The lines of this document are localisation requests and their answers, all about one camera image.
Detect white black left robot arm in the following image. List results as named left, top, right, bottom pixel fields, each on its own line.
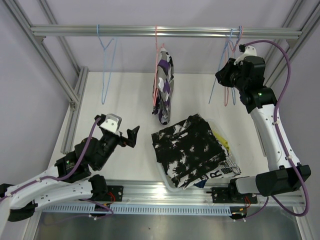
left=0, top=126, right=140, bottom=222

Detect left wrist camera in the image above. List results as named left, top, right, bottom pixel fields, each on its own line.
left=94, top=113, right=122, bottom=135

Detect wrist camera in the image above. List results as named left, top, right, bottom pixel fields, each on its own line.
left=94, top=113, right=122, bottom=135
left=234, top=44, right=257, bottom=65

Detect black white patterned trousers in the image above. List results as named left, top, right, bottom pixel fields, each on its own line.
left=151, top=114, right=227, bottom=189

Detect light blue wire hanger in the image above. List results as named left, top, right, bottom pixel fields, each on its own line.
left=96, top=24, right=118, bottom=105

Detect purple camouflage trousers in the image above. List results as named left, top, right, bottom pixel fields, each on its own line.
left=152, top=47, right=175, bottom=125

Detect navy blue denim trousers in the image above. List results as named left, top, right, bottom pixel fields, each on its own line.
left=194, top=180, right=207, bottom=189

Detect yellow trousers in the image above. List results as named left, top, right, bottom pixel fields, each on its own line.
left=213, top=132, right=230, bottom=152

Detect aluminium frame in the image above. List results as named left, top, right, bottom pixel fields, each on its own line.
left=0, top=0, right=320, bottom=240

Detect pink hanger with newsprint trousers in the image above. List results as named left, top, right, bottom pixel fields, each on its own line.
left=224, top=30, right=236, bottom=107

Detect slotted cable duct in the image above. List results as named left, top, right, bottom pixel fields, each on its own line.
left=43, top=202, right=232, bottom=216

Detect blue hanger with navy trousers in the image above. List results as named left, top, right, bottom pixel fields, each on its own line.
left=228, top=25, right=244, bottom=105

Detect blue hanger with black trousers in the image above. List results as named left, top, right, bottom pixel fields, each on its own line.
left=208, top=28, right=237, bottom=105

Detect newsprint patterned trousers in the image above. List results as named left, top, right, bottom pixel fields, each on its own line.
left=200, top=156, right=242, bottom=184

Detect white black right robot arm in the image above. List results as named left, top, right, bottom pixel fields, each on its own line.
left=215, top=55, right=311, bottom=202

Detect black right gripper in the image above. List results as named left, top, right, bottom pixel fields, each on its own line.
left=215, top=58, right=248, bottom=92

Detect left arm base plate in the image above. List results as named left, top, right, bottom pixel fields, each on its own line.
left=102, top=185, right=124, bottom=202

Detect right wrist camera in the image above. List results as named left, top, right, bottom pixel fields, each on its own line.
left=234, top=44, right=257, bottom=65

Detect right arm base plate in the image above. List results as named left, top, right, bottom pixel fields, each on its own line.
left=206, top=187, right=258, bottom=204

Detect pink hanger with camouflage trousers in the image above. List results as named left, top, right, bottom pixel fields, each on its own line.
left=152, top=25, right=164, bottom=107

